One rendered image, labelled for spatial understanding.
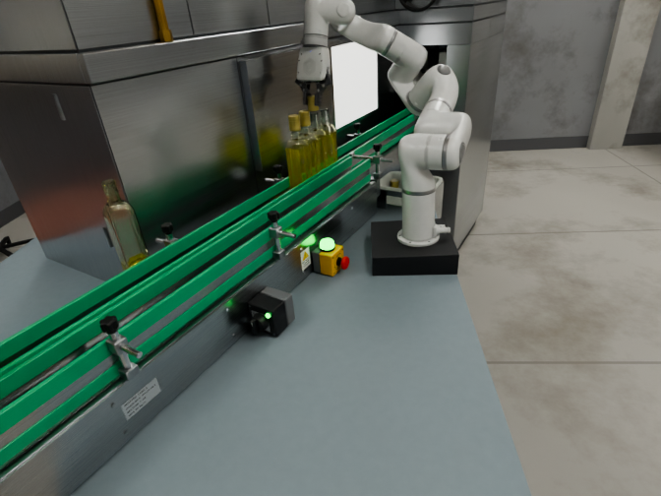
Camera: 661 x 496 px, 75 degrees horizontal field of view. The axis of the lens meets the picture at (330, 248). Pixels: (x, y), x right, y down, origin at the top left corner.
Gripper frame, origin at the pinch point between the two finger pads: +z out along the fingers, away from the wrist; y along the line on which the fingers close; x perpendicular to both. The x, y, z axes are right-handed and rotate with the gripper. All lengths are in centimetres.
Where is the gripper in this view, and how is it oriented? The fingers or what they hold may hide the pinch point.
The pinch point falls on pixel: (312, 98)
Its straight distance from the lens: 145.0
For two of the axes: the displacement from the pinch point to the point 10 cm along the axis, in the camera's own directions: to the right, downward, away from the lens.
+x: 5.2, -2.2, 8.3
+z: -0.6, 9.5, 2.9
